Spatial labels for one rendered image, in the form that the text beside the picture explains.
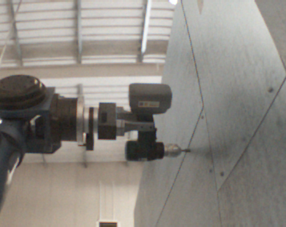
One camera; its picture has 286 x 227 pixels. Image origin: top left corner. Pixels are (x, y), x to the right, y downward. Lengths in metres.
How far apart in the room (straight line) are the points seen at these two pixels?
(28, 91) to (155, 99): 0.33
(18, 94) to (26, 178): 11.59
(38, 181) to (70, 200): 1.30
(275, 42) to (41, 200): 11.68
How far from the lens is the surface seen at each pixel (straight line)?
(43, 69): 8.49
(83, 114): 0.99
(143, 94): 0.95
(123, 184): 12.22
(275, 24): 0.62
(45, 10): 7.70
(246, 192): 0.67
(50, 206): 11.95
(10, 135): 0.89
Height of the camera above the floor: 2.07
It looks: 37 degrees up
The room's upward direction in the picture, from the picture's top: 2 degrees counter-clockwise
